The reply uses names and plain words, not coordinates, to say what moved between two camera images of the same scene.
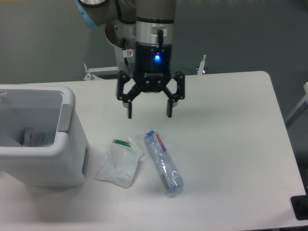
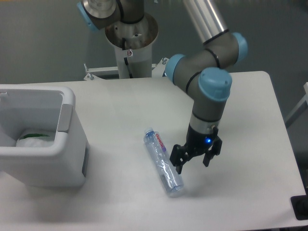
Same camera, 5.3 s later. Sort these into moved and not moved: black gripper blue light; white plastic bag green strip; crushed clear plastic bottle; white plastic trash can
Moved: black gripper blue light; white plastic bag green strip
Not moved: white plastic trash can; crushed clear plastic bottle
